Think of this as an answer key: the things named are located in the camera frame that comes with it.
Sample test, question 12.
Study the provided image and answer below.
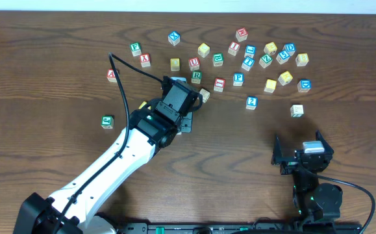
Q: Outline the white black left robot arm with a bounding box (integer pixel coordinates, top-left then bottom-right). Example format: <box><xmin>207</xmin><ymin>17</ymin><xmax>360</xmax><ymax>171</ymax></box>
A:
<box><xmin>14</xmin><ymin>106</ymin><xmax>192</xmax><ymax>233</ymax></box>

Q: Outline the blue 2 wooden block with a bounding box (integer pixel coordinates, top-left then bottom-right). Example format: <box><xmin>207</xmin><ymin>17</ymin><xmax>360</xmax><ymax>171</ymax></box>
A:
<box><xmin>245</xmin><ymin>96</ymin><xmax>258</xmax><ymax>110</ymax></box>

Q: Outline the green Z wooden block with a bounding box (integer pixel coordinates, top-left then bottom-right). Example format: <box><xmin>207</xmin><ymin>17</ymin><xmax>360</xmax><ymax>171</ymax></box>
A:
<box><xmin>259</xmin><ymin>54</ymin><xmax>273</xmax><ymax>68</ymax></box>

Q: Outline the red I block lower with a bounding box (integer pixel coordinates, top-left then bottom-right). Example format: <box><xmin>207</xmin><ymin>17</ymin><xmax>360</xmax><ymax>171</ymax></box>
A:
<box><xmin>214</xmin><ymin>78</ymin><xmax>226</xmax><ymax>92</ymax></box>

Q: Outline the red Y wooden block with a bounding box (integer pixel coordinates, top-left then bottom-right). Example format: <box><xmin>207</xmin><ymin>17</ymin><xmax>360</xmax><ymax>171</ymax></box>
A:
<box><xmin>140</xmin><ymin>53</ymin><xmax>151</xmax><ymax>68</ymax></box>

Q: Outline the yellow O side block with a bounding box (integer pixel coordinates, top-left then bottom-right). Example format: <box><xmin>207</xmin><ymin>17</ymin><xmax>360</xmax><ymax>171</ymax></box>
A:
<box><xmin>199</xmin><ymin>88</ymin><xmax>210</xmax><ymax>103</ymax></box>

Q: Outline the green F wooden block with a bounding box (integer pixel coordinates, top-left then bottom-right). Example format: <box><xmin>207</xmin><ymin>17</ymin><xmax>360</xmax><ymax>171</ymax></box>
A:
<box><xmin>130</xmin><ymin>42</ymin><xmax>142</xmax><ymax>57</ymax></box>

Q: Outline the green R wooden block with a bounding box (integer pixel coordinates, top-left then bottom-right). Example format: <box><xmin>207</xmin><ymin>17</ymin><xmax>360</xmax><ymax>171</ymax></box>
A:
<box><xmin>191</xmin><ymin>70</ymin><xmax>202</xmax><ymax>84</ymax></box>

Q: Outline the yellow S wooden block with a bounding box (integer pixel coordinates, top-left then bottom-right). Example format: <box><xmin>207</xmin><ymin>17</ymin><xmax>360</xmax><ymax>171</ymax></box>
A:
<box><xmin>264</xmin><ymin>79</ymin><xmax>277</xmax><ymax>93</ymax></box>

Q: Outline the blue d block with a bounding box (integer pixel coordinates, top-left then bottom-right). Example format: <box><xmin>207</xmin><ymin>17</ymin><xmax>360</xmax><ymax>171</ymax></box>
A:
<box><xmin>297</xmin><ymin>79</ymin><xmax>312</xmax><ymax>93</ymax></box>
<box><xmin>282</xmin><ymin>43</ymin><xmax>296</xmax><ymax>56</ymax></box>

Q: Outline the blue D block near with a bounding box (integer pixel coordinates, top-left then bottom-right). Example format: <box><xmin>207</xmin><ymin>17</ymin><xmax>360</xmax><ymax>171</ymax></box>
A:
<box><xmin>297</xmin><ymin>79</ymin><xmax>312</xmax><ymax>93</ymax></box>

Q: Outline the red i block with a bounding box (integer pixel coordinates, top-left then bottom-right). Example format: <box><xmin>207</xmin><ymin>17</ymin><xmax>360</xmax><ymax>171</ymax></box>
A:
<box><xmin>228</xmin><ymin>42</ymin><xmax>240</xmax><ymax>56</ymax></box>
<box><xmin>214</xmin><ymin>78</ymin><xmax>226</xmax><ymax>92</ymax></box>

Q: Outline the green J wooden block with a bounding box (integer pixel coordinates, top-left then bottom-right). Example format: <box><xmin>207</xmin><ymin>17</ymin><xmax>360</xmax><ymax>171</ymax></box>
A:
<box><xmin>101</xmin><ymin>116</ymin><xmax>114</xmax><ymax>129</ymax></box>

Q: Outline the green 7 wooden block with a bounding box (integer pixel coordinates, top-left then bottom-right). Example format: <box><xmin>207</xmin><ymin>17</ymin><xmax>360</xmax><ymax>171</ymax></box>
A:
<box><xmin>290</xmin><ymin>105</ymin><xmax>304</xmax><ymax>118</ymax></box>

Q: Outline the yellow block centre top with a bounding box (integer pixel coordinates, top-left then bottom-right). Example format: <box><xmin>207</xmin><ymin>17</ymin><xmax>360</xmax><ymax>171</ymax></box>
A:
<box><xmin>197</xmin><ymin>43</ymin><xmax>210</xmax><ymax>58</ymax></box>

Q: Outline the blue P wooden block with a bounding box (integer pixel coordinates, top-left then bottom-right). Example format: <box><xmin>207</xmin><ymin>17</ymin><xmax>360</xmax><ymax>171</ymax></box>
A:
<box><xmin>233</xmin><ymin>73</ymin><xmax>244</xmax><ymax>86</ymax></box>

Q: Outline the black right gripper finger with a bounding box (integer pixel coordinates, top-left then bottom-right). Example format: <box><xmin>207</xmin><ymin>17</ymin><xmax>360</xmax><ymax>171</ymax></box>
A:
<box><xmin>315</xmin><ymin>130</ymin><xmax>334</xmax><ymax>155</ymax></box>
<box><xmin>271</xmin><ymin>135</ymin><xmax>283</xmax><ymax>165</ymax></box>

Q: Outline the red A wooden block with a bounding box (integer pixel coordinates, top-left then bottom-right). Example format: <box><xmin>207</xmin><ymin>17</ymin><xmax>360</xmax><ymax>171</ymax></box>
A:
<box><xmin>107</xmin><ymin>69</ymin><xmax>117</xmax><ymax>83</ymax></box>

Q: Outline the blue L wooden block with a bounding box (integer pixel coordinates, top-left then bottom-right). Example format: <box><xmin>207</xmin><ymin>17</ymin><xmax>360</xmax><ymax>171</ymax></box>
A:
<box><xmin>244</xmin><ymin>45</ymin><xmax>256</xmax><ymax>58</ymax></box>

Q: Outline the blue 5 wooden block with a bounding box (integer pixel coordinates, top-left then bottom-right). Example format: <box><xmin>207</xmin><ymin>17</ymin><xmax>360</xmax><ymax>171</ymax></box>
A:
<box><xmin>276</xmin><ymin>50</ymin><xmax>290</xmax><ymax>64</ymax></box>

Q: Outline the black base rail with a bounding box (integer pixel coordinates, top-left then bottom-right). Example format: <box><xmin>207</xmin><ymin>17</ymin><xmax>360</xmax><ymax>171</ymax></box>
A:
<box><xmin>116</xmin><ymin>219</ymin><xmax>362</xmax><ymax>234</ymax></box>

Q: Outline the red I block upper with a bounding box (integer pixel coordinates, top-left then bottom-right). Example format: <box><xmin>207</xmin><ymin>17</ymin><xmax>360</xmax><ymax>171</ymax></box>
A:
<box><xmin>228</xmin><ymin>42</ymin><xmax>240</xmax><ymax>56</ymax></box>

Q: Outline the yellow 8 wooden block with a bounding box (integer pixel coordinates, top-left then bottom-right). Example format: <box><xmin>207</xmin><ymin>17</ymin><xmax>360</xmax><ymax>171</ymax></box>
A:
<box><xmin>295</xmin><ymin>53</ymin><xmax>309</xmax><ymax>67</ymax></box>

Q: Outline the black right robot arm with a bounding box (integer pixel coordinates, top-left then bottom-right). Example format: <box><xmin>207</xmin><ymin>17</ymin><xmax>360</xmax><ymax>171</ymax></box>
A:
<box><xmin>271</xmin><ymin>131</ymin><xmax>343</xmax><ymax>222</ymax></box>

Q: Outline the yellow O top block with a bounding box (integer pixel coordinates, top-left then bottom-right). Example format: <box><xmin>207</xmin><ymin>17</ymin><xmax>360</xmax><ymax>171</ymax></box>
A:
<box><xmin>170</xmin><ymin>58</ymin><xmax>181</xmax><ymax>72</ymax></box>

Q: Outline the yellow block lower left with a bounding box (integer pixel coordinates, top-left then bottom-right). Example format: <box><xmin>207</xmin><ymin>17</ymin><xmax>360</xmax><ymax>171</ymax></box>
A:
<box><xmin>138</xmin><ymin>101</ymin><xmax>147</xmax><ymax>109</ymax></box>

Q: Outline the red block far top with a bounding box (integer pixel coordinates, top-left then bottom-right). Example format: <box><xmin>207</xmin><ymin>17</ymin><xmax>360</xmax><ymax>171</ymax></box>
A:
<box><xmin>236</xmin><ymin>27</ymin><xmax>248</xmax><ymax>42</ymax></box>

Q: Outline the yellow picture wooden block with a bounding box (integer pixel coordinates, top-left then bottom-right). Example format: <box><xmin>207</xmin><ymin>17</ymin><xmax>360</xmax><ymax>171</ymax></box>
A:
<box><xmin>278</xmin><ymin>71</ymin><xmax>293</xmax><ymax>86</ymax></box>

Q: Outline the blue X wooden block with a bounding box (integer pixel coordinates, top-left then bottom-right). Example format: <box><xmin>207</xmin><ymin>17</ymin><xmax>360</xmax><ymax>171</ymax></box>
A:
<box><xmin>168</xmin><ymin>31</ymin><xmax>181</xmax><ymax>46</ymax></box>

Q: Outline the blue T wooden block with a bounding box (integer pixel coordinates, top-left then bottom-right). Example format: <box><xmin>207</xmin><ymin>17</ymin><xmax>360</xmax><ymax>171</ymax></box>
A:
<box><xmin>241</xmin><ymin>57</ymin><xmax>255</xmax><ymax>72</ymax></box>

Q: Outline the red U block upper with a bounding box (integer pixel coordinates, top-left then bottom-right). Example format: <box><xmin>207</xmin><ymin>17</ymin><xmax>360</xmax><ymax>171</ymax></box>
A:
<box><xmin>188</xmin><ymin>57</ymin><xmax>200</xmax><ymax>71</ymax></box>

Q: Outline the blue D block far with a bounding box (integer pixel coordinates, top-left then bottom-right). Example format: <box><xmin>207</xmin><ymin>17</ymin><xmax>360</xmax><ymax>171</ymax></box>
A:
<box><xmin>282</xmin><ymin>43</ymin><xmax>296</xmax><ymax>56</ymax></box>

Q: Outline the yellow monkey picture block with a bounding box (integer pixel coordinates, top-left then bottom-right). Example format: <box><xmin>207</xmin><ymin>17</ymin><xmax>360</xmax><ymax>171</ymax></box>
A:
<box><xmin>264</xmin><ymin>42</ymin><xmax>277</xmax><ymax>56</ymax></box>

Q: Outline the green B wooden block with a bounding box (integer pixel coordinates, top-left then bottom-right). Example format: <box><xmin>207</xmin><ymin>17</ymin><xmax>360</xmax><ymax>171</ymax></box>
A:
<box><xmin>212</xmin><ymin>53</ymin><xmax>224</xmax><ymax>66</ymax></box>

